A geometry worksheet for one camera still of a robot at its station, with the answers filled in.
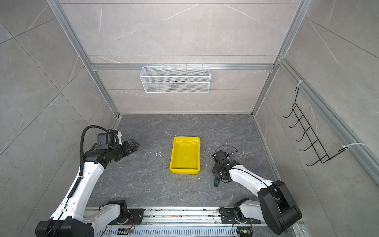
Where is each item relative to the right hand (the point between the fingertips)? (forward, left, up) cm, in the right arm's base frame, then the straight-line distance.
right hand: (218, 172), depth 88 cm
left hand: (+8, +48, +19) cm, 52 cm away
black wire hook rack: (-1, -40, +30) cm, 50 cm away
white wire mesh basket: (+55, +27, +30) cm, 68 cm away
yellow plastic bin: (+11, +21, 0) cm, 23 cm away
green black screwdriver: (-7, +2, +2) cm, 7 cm away
